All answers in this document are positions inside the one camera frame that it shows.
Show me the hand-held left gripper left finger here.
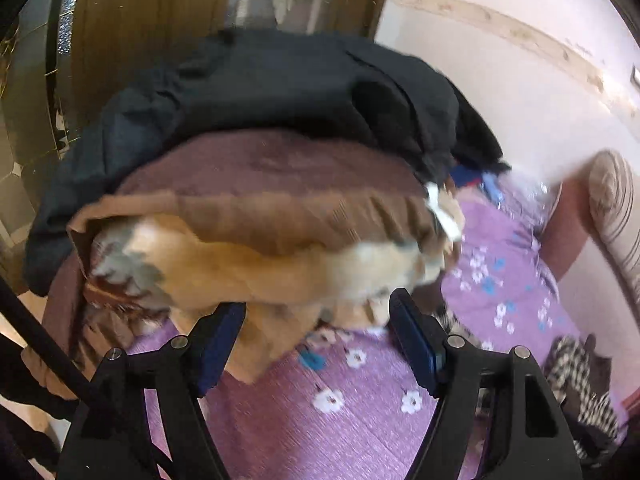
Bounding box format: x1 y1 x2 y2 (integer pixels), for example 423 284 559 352
57 302 248 480

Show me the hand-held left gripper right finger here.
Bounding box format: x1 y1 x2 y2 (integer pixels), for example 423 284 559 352
387 287 586 480

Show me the tan printed garment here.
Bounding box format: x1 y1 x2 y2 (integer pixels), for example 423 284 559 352
67 195 466 386

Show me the black white checkered garment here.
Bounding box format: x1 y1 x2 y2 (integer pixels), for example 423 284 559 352
435 310 628 466

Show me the purple floral bedsheet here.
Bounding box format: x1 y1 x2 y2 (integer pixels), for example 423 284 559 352
130 170 631 480

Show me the blue cloth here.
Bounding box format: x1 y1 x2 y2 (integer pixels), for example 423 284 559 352
450 165 507 202

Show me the brown knit garment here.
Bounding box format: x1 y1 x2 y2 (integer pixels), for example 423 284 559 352
42 127 451 376

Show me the mauve headboard panel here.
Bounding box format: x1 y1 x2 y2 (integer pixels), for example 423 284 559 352
542 180 601 283

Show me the striped pillow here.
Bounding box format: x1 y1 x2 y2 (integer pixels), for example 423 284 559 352
587 150 640 311

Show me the wooden door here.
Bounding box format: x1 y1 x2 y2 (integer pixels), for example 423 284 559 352
70 0 396 106

